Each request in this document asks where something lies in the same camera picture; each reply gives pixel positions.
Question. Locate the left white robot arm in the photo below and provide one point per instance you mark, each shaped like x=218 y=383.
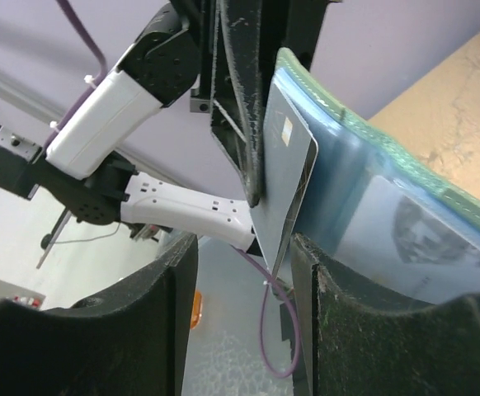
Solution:
x=153 y=74

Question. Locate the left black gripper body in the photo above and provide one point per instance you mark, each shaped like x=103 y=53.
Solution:
x=295 y=25

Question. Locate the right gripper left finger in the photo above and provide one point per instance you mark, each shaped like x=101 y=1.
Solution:
x=128 y=339

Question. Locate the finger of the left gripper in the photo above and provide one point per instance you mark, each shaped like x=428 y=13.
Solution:
x=236 y=91

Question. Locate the green leather card holder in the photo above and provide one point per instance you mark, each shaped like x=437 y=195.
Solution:
x=375 y=208

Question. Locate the black credit card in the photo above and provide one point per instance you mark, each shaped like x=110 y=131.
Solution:
x=290 y=152

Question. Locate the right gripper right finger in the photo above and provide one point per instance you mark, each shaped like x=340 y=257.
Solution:
x=360 y=338

